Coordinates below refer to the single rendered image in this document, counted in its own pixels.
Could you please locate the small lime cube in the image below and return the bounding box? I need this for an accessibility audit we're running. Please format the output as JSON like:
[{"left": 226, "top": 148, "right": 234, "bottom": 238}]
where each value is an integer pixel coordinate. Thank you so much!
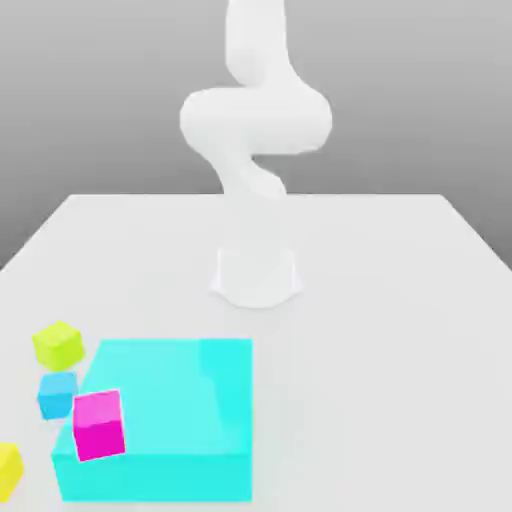
[{"left": 31, "top": 320, "right": 86, "bottom": 373}]

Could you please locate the small magenta cube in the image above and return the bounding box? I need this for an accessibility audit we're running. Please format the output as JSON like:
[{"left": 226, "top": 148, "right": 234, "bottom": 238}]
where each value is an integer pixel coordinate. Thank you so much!
[{"left": 72, "top": 388, "right": 127, "bottom": 463}]

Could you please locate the small blue cube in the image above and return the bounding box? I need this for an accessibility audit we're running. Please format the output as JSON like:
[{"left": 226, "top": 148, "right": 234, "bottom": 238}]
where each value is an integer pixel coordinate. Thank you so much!
[{"left": 37, "top": 371, "right": 80, "bottom": 421}]

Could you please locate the small yellow cube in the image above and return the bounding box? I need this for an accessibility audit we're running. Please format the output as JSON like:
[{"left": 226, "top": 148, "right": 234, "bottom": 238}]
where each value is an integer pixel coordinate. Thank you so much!
[{"left": 0, "top": 442, "right": 25, "bottom": 503}]

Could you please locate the large cyan box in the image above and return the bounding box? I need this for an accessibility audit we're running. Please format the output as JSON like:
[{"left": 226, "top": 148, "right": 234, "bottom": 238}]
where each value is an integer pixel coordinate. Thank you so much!
[{"left": 50, "top": 338, "right": 254, "bottom": 504}]

